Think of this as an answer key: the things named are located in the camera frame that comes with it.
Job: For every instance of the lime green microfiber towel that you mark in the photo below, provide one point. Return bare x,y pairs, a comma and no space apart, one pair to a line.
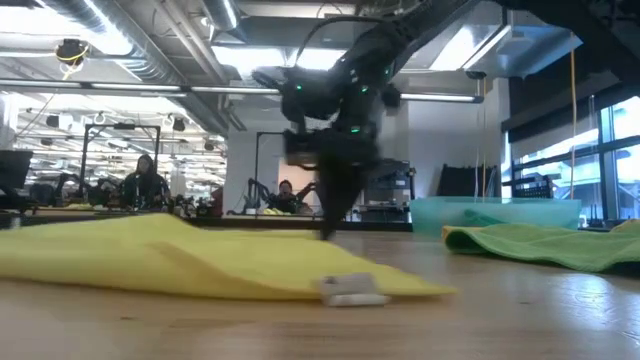
540,247

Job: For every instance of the silver ventilation duct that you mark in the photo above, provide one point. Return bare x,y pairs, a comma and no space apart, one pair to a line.
222,12
145,65

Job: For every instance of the teal translucent plastic bin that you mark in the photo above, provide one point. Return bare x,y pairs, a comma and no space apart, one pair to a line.
525,212

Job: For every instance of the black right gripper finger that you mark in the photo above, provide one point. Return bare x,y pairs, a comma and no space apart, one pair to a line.
350,185
327,185

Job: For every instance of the person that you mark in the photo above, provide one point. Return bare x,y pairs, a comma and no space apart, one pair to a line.
145,185
286,197

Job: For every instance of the long ceiling light strip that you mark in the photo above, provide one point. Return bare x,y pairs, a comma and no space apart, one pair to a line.
125,86

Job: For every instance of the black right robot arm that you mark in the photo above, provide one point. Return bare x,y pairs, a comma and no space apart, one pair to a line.
370,65

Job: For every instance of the black perforated panel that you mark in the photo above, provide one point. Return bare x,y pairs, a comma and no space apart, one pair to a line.
532,191

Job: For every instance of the black background robot arm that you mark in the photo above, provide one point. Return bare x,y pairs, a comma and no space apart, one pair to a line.
257,195

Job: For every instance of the dark monitor screen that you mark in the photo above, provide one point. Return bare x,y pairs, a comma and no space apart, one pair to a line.
15,170

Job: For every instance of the black backdrop panel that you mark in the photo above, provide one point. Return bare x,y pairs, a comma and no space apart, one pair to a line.
465,180

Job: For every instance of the black gantry frame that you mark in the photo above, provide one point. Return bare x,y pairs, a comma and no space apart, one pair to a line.
257,165
122,126

